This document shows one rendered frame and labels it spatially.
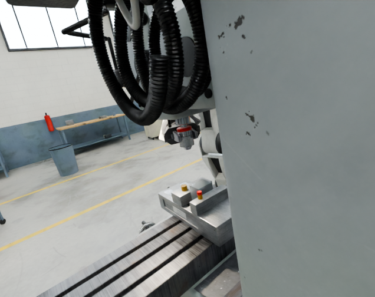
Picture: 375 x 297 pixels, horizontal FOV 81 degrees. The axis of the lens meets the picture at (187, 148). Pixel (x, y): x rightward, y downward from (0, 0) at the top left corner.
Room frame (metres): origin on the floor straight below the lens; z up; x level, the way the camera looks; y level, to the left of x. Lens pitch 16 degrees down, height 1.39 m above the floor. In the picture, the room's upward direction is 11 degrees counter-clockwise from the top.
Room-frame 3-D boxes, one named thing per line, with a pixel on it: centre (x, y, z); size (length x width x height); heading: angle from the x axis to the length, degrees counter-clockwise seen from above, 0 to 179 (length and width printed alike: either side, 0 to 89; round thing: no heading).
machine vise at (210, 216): (0.73, 0.00, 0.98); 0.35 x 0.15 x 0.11; 34
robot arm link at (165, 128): (0.78, 0.02, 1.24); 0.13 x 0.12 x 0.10; 104
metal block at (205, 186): (0.70, -0.02, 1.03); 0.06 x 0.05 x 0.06; 124
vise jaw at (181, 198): (0.75, 0.01, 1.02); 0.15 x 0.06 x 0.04; 124
